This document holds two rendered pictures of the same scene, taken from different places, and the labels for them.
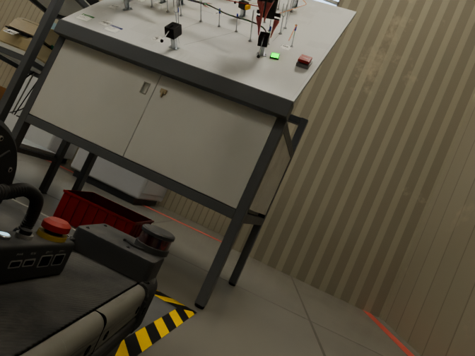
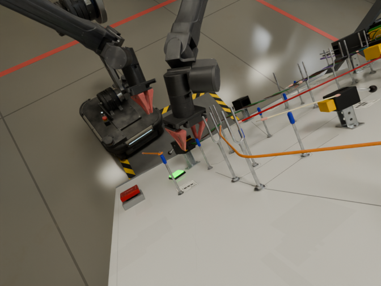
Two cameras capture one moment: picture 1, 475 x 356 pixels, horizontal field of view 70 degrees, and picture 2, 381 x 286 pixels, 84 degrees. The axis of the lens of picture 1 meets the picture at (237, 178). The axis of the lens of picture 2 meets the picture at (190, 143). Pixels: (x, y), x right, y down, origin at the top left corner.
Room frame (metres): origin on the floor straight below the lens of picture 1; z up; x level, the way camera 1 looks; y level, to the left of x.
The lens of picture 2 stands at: (1.67, -0.07, 1.66)
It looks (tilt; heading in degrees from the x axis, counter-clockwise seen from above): 60 degrees down; 134
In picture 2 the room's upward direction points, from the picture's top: straight up
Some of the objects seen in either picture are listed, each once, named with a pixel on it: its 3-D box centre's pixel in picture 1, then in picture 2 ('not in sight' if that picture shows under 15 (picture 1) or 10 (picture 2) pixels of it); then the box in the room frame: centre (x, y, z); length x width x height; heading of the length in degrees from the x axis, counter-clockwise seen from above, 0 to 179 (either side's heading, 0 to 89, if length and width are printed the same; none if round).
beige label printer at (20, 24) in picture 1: (42, 44); not in sight; (1.80, 1.25, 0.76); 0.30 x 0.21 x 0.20; 169
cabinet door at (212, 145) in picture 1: (197, 138); not in sight; (1.40, 0.22, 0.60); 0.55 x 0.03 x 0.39; 75
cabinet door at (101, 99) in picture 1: (93, 95); not in sight; (1.54, 0.75, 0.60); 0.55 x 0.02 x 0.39; 75
